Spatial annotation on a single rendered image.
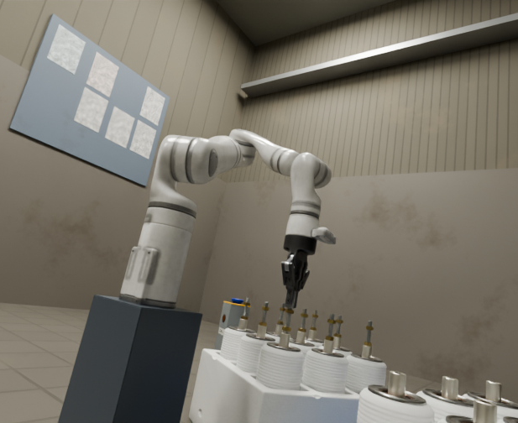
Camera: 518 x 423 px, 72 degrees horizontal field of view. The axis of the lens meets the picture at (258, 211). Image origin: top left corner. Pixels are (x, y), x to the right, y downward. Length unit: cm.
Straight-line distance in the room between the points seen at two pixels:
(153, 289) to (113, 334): 9
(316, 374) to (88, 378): 46
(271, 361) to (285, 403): 8
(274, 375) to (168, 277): 31
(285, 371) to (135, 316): 34
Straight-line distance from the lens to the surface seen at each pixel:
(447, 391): 66
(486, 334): 300
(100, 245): 327
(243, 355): 91
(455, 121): 348
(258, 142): 102
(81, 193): 318
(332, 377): 86
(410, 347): 306
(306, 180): 83
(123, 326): 63
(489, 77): 366
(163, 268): 65
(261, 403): 75
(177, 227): 66
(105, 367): 65
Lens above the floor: 35
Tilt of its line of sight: 13 degrees up
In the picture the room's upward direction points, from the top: 11 degrees clockwise
